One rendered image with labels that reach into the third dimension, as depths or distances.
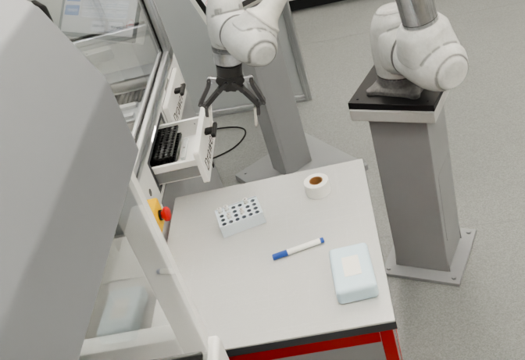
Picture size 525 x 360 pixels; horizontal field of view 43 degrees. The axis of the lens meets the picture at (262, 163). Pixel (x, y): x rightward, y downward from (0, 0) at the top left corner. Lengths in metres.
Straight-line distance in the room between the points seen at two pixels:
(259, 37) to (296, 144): 1.55
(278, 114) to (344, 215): 1.34
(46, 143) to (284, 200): 1.13
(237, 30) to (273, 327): 0.74
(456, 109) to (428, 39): 1.64
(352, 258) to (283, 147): 1.61
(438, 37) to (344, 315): 0.82
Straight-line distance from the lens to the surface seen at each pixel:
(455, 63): 1.93
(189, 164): 1.95
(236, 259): 1.76
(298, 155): 3.22
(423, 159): 2.29
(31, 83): 0.91
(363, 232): 1.73
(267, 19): 1.74
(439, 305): 2.55
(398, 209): 2.47
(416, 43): 1.92
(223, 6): 1.83
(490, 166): 3.12
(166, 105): 2.21
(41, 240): 0.77
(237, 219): 1.83
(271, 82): 2.99
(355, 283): 1.54
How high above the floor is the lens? 1.90
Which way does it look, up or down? 34 degrees down
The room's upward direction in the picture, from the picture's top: 18 degrees counter-clockwise
